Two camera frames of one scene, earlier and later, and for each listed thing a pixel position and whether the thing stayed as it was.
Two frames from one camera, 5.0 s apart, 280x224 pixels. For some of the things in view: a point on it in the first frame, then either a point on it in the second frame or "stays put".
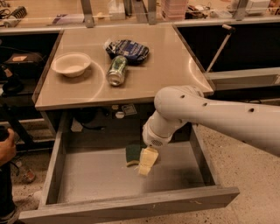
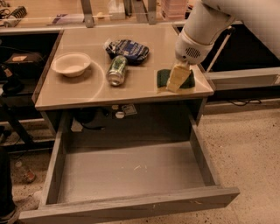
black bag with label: x=24 y=66 stays put
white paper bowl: x=71 y=64 stays put
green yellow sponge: x=133 y=154 to x=163 y=77
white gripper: x=153 y=137 to x=191 y=48
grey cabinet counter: x=103 y=81 stays put
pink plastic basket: x=175 y=10 stays put
